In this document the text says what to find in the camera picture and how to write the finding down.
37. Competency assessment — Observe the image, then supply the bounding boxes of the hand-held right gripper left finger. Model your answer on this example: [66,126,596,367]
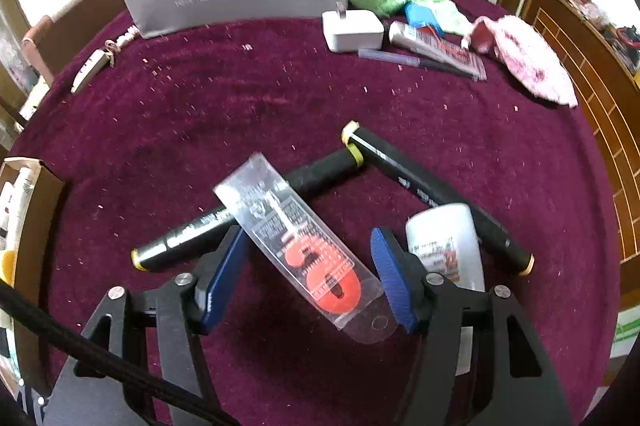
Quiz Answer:
[42,226,251,426]

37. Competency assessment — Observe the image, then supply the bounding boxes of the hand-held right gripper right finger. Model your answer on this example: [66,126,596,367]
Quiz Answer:
[370,226,573,426]

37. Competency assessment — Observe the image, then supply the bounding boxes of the clear blister pack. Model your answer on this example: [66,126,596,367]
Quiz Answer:
[213,152,401,346]

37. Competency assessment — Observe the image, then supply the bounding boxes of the cardboard box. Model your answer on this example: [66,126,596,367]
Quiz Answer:
[0,159,66,407]

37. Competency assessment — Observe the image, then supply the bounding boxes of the long white bottle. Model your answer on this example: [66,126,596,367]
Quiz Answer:
[10,167,35,227]

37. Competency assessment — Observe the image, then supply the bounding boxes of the white bottle red label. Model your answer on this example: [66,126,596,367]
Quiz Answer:
[0,183,16,252]

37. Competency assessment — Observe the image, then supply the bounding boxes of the white pill bottle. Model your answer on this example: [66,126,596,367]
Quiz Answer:
[405,203,487,377]

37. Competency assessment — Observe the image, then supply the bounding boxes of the black marker yellow caps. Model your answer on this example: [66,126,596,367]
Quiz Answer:
[341,121,535,277]
[131,145,365,272]

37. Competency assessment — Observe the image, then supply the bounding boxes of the grey pen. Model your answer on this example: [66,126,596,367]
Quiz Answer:
[357,48,481,80]

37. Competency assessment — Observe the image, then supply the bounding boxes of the silver tube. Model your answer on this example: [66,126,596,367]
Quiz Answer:
[389,21,487,81]

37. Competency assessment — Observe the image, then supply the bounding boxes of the green white carton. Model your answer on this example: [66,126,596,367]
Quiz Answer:
[612,309,638,372]

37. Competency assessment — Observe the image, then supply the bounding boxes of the small white charger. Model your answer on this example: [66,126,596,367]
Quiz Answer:
[321,1,385,54]

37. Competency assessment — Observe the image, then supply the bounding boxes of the pink cloth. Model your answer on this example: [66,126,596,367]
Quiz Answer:
[462,15,578,108]

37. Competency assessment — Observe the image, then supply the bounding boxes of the small blue box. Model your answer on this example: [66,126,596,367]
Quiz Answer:
[402,1,443,30]

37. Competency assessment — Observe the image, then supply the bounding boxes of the wooden cabinet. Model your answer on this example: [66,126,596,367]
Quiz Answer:
[520,0,640,267]

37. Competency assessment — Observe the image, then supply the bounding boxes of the black cable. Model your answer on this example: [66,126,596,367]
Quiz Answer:
[0,279,241,426]

